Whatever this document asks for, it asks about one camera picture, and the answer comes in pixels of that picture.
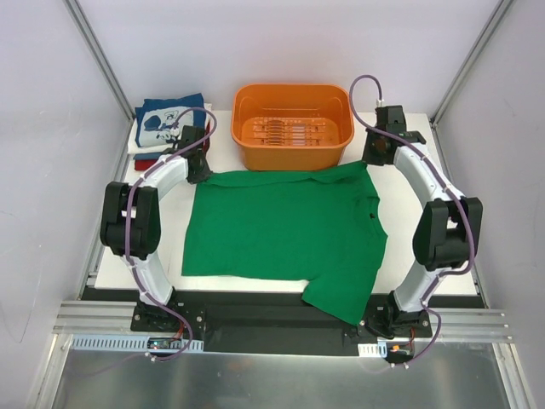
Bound green t shirt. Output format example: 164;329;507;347
181;161;387;325

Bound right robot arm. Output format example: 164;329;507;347
363;106;483;339

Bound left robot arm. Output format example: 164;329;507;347
100;125;212;337

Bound orange plastic basket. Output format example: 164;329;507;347
231;84;354;171

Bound dark blue folded t shirt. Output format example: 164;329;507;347
133;148;171;161

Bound red folded t shirt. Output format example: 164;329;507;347
134;121;212;172

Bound blue cartoon print t shirt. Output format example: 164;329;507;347
135;93;204;148

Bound white folded t shirt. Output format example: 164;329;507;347
128;110;210;154

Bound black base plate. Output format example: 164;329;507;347
83;288;485;356

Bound right white cable duct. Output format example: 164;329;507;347
358;342;387;359

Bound white cable duct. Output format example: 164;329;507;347
358;342;387;359
72;335;204;354

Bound left aluminium frame post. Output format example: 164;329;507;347
63;0;136;123

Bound aluminium frame post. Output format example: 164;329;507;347
428;0;514;126
63;0;136;123

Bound aluminium cross rail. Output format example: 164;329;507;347
53;301;514;343

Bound left white cable duct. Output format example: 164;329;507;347
72;335;204;354

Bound right aluminium frame post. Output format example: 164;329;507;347
428;0;514;126

